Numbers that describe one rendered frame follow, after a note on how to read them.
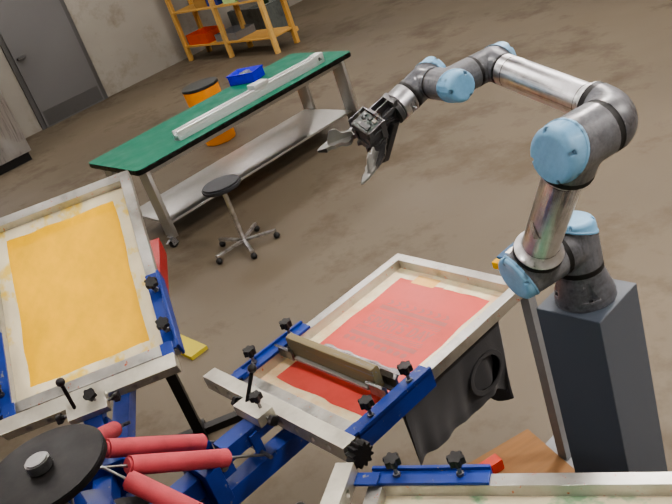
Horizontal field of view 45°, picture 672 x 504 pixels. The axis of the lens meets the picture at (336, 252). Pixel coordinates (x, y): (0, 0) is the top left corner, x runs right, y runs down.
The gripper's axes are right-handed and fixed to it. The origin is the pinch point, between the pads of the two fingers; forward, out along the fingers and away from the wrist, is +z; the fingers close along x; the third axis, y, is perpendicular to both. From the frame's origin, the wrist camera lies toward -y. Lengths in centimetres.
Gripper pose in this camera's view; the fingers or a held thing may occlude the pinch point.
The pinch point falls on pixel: (339, 169)
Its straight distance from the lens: 190.7
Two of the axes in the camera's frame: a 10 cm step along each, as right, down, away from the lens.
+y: -2.2, -4.6, -8.6
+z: -6.9, 6.9, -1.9
